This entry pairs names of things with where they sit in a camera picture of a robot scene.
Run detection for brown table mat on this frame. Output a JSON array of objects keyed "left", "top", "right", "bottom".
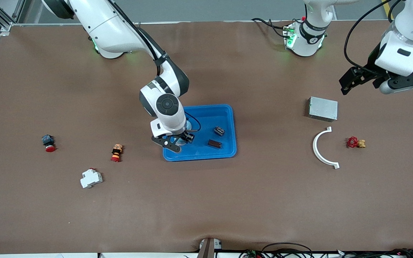
[{"left": 0, "top": 20, "right": 413, "bottom": 255}]

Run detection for red push button black body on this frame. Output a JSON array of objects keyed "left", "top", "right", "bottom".
[{"left": 42, "top": 134, "right": 57, "bottom": 153}]

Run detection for metal base bracket green light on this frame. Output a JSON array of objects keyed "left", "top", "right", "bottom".
[{"left": 283, "top": 22, "right": 297, "bottom": 49}]

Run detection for grey metal box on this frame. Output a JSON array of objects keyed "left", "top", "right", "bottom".
[{"left": 308, "top": 96, "right": 338, "bottom": 122}]

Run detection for orange red emergency stop switch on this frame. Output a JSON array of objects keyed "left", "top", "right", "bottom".
[{"left": 111, "top": 144, "right": 124, "bottom": 162}]

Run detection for white curved plastic bracket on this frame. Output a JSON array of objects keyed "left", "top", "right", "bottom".
[{"left": 312, "top": 126, "right": 340, "bottom": 169}]

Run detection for blue plastic tray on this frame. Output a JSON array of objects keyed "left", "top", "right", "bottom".
[{"left": 162, "top": 104, "right": 237, "bottom": 162}]

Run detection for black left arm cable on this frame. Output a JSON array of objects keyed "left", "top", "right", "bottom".
[{"left": 343, "top": 0, "right": 404, "bottom": 76}]

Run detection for black right camera bracket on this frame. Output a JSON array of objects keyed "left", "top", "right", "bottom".
[{"left": 151, "top": 134, "right": 181, "bottom": 154}]

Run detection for black left base cables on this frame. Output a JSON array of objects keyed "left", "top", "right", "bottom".
[{"left": 251, "top": 17, "right": 290, "bottom": 38}]

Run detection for red handle brass valve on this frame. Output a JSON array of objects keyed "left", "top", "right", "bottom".
[{"left": 347, "top": 136, "right": 366, "bottom": 149}]

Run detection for aluminium frame profile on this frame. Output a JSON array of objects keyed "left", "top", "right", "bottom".
[{"left": 0, "top": 0, "right": 35, "bottom": 36}]

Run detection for white circuit breaker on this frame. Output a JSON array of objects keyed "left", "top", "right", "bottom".
[{"left": 80, "top": 168, "right": 103, "bottom": 189}]

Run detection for black cable bundle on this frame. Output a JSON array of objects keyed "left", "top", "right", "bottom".
[{"left": 239, "top": 243, "right": 413, "bottom": 258}]

